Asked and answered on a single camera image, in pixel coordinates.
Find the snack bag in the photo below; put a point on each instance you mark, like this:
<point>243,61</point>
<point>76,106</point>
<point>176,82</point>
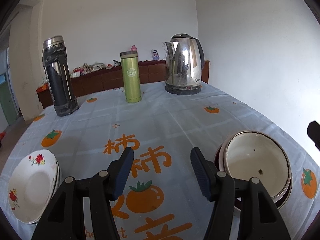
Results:
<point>155,55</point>

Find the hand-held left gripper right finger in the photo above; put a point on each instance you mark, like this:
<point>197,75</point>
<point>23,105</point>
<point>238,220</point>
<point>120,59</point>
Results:
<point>200,175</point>

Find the black vacuum flask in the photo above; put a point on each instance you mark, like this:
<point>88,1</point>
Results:
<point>60,87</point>

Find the green thermos bottle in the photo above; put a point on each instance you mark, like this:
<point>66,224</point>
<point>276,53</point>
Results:
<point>131,80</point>

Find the persimmon print tablecloth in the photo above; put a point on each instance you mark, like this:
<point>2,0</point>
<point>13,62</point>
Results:
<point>162,120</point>

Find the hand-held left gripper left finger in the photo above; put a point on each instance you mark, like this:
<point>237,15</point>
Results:
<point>123,172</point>

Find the green door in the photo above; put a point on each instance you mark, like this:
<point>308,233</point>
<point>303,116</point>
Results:
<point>8,105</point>

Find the red flower white plate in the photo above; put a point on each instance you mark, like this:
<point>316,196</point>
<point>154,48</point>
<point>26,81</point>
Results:
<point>30,187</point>

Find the small black item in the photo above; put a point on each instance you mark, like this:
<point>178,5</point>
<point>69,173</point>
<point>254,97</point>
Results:
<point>116,63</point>

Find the pink thermos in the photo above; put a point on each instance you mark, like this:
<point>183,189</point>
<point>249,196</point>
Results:
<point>134,48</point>

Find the pink floral rim plate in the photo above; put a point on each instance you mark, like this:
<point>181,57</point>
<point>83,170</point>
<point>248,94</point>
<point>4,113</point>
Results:
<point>57,177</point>

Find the red and white container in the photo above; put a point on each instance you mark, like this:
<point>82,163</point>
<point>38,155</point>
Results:
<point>76,73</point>

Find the white enamel bowl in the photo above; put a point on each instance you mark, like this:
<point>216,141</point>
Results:
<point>250,165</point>
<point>218,158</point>

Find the red floor item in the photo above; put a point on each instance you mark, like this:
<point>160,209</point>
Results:
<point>2,135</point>

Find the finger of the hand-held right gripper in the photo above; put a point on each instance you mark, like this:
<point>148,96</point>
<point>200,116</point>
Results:
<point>314,133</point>

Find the black kettle base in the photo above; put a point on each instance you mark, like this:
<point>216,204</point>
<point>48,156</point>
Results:
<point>182,91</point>

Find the stainless steel electric kettle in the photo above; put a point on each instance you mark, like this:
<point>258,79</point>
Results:
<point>182,62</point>

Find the brown wooden sideboard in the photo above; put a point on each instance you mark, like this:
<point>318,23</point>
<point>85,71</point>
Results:
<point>150,73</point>

